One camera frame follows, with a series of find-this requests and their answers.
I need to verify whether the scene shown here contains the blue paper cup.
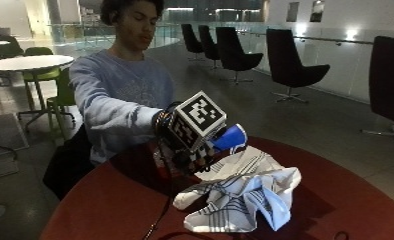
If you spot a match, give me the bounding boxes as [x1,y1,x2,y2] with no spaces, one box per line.
[206,123,248,155]

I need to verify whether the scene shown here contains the black swivel chair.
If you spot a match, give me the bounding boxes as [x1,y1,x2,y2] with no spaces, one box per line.
[264,28,331,104]
[359,35,394,150]
[179,23,204,62]
[196,24,220,70]
[214,26,264,85]

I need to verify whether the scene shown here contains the the person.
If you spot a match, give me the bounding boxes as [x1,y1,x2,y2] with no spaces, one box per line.
[67,0,180,167]

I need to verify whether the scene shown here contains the white striped cloth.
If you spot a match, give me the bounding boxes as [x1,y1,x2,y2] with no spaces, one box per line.
[172,145,303,234]

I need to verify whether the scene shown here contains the white marker cube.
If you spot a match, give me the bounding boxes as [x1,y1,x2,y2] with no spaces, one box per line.
[168,90,227,153]

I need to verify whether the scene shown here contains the metal handrail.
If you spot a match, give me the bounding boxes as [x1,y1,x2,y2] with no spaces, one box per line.
[235,30,375,47]

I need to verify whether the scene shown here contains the green chair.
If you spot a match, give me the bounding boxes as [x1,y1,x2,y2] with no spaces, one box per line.
[45,67,77,142]
[21,46,61,113]

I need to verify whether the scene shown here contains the black glove cable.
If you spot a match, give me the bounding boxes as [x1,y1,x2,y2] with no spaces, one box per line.
[142,141,175,240]

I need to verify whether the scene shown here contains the grey floor mat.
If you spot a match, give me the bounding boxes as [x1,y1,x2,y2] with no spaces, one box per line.
[0,112,30,160]

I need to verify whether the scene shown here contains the wall lamp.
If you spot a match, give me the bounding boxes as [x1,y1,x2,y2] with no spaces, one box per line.
[294,23,308,36]
[343,28,360,42]

